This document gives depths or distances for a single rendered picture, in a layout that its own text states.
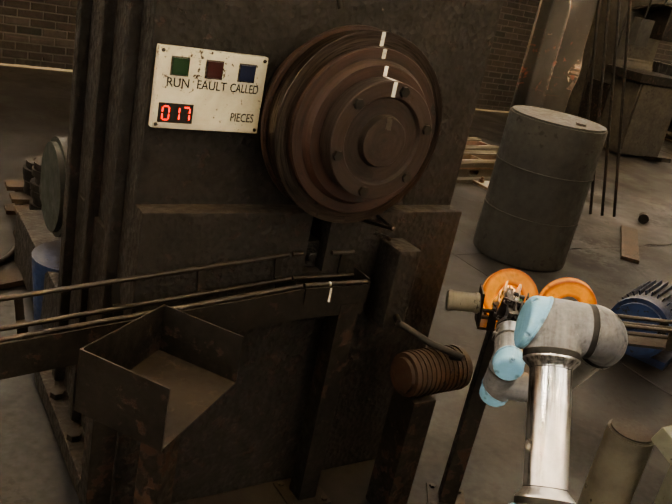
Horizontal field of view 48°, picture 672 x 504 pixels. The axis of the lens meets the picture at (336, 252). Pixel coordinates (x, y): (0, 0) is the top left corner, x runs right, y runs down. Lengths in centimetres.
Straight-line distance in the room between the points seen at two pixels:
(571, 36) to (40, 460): 478
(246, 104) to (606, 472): 130
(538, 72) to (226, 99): 463
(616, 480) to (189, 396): 112
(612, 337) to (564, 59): 451
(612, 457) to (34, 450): 161
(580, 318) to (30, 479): 153
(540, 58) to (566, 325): 475
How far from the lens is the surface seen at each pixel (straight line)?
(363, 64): 173
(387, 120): 172
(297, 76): 168
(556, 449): 156
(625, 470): 211
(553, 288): 214
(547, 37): 621
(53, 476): 233
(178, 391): 161
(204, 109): 176
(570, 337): 159
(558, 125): 442
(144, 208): 178
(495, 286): 215
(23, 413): 258
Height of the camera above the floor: 148
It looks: 21 degrees down
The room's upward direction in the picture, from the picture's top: 12 degrees clockwise
